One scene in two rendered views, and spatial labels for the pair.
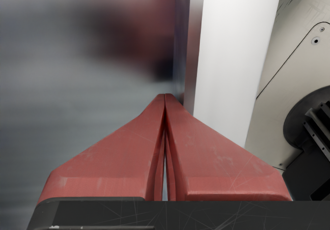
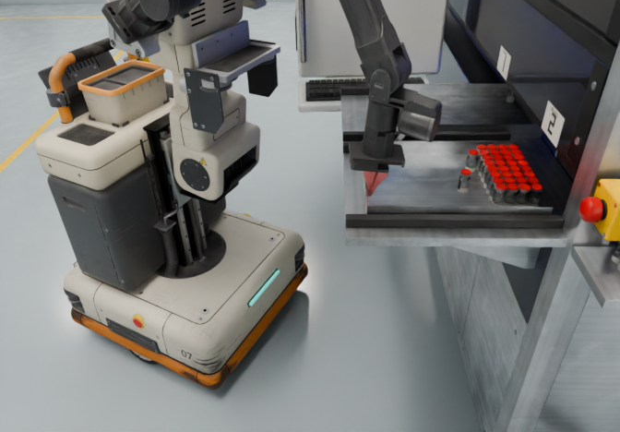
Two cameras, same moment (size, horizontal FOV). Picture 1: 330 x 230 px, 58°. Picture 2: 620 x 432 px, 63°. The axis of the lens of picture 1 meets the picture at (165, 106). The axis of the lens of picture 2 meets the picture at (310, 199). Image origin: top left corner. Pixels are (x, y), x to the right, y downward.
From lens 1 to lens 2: 0.90 m
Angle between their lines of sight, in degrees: 19
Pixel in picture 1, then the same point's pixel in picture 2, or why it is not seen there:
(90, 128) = (386, 194)
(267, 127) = (241, 248)
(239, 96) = (349, 198)
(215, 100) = (355, 198)
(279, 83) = (233, 282)
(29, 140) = (401, 192)
